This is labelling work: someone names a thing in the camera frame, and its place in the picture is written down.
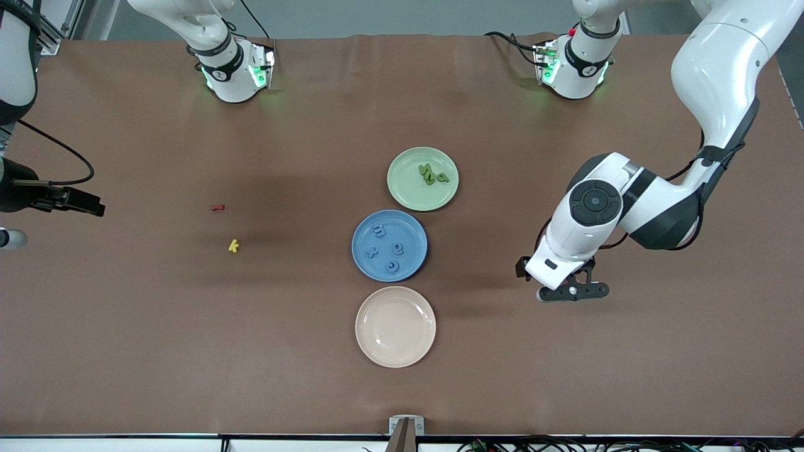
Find black base cable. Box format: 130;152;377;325
217;0;277;45
484;30;541;67

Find white table edge rail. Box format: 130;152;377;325
0;433;804;452

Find beige round plate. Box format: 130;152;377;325
355;286;437;369

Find silver connector box green light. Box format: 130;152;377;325
248;41;277;90
533;41;560;85

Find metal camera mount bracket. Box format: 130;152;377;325
389;416;425;452

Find green round plate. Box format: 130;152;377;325
387;146;460;212

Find aluminium frame profile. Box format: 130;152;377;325
35;0;85;56

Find blue round plate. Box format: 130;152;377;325
351;210;429;283

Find black cable bundle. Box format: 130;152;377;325
459;433;804;452

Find black camera cable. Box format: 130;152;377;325
16;118;95;186
600;141;714;252

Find brown table cover sheet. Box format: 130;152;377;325
0;33;804;438

